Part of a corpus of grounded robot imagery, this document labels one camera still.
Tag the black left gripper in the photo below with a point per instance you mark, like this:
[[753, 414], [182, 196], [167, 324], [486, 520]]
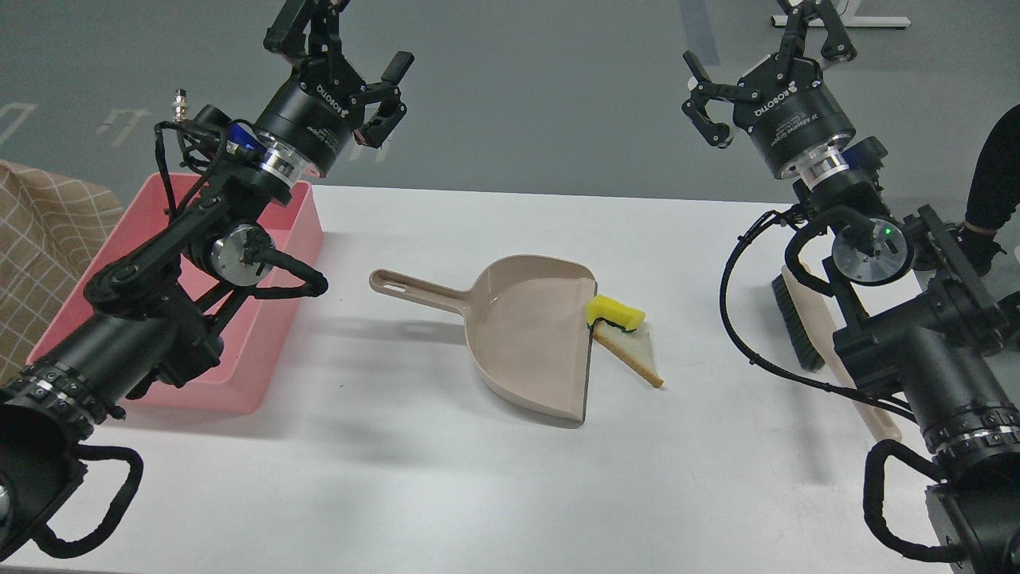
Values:
[[313, 111]]

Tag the person black leg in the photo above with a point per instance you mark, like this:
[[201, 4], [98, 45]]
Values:
[[994, 193]]

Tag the yellow green sponge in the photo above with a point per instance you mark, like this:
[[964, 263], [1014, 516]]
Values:
[[608, 310]]

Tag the pink plastic bin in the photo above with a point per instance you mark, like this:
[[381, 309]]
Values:
[[254, 338]]

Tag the black shoe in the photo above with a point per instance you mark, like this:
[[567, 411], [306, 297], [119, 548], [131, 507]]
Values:
[[1009, 307], [979, 250]]

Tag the toast bread slice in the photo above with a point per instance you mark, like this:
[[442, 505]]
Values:
[[634, 349]]

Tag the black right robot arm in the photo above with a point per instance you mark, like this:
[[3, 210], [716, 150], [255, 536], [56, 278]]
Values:
[[919, 324]]

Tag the beige plastic dustpan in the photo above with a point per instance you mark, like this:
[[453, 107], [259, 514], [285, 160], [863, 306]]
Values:
[[525, 325]]

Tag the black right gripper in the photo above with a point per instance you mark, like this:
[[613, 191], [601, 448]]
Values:
[[793, 119]]

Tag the white table base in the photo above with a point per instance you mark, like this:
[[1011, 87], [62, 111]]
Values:
[[848, 12]]

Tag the beige brush black bristles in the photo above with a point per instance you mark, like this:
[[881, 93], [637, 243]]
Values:
[[810, 327]]

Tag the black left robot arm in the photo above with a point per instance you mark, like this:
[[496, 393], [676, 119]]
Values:
[[158, 313]]

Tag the beige checkered cloth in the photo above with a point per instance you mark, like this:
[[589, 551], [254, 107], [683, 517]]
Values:
[[51, 229]]

